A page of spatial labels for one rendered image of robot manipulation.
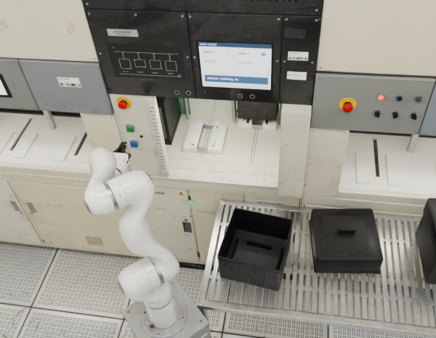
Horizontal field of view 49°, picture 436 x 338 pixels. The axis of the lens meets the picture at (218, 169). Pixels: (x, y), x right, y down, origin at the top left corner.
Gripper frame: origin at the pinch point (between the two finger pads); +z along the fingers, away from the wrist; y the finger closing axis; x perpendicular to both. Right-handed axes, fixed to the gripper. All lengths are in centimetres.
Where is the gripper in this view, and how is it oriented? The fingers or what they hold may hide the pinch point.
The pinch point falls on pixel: (122, 147)
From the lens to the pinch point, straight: 220.6
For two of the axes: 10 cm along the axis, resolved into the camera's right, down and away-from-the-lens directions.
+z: 1.6, -7.3, 6.7
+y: 9.8, 0.8, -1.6
